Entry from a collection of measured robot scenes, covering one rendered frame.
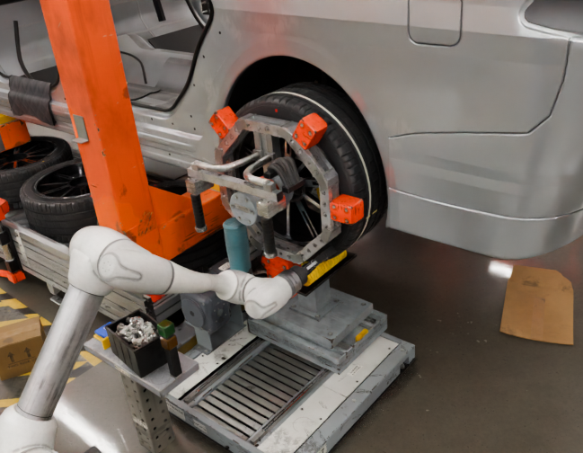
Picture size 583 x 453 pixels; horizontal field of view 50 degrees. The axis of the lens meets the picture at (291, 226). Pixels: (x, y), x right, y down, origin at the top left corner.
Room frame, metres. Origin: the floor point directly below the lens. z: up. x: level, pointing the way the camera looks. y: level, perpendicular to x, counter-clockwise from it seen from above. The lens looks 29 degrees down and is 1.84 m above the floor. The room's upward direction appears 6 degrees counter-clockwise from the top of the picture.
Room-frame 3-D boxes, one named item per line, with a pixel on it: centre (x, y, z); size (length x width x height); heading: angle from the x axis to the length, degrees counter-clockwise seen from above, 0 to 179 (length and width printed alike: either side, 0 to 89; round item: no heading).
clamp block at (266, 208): (1.83, 0.06, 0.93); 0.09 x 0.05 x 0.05; 138
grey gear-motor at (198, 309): (2.28, 0.30, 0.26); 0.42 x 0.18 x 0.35; 138
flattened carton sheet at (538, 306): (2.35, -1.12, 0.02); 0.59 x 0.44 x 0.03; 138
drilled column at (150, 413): (1.76, 0.59, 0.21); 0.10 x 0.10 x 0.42; 48
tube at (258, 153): (2.08, 0.20, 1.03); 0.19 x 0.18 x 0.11; 138
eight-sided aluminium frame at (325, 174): (2.10, 0.04, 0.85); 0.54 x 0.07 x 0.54; 48
